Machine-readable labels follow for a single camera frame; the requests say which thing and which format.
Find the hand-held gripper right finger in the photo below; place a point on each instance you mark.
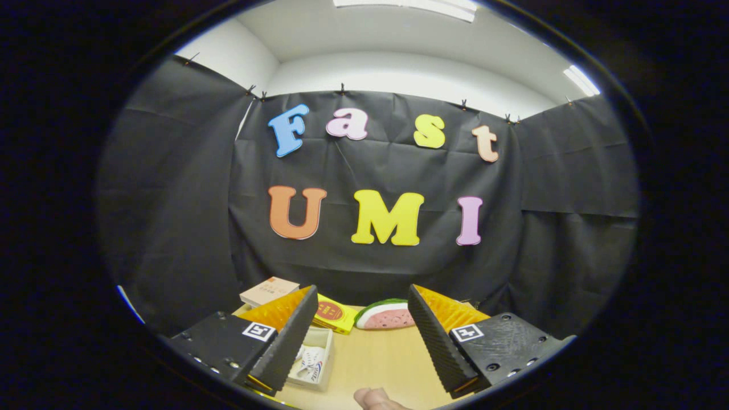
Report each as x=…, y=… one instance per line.
x=438, y=350

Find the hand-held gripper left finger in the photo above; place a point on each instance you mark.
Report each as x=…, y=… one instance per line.
x=285, y=350

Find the cream fabric storage box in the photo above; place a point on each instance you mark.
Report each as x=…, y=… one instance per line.
x=327, y=353

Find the watermelon slice plush toy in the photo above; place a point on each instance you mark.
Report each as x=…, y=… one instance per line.
x=387, y=318

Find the yellow book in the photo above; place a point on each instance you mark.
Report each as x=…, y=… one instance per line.
x=336, y=316

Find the beige book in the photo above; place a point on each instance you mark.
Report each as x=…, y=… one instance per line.
x=267, y=290

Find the small ceiling light panel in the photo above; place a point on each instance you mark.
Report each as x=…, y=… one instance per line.
x=582, y=80

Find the long ceiling light panel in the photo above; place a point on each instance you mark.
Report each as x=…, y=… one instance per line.
x=410, y=7

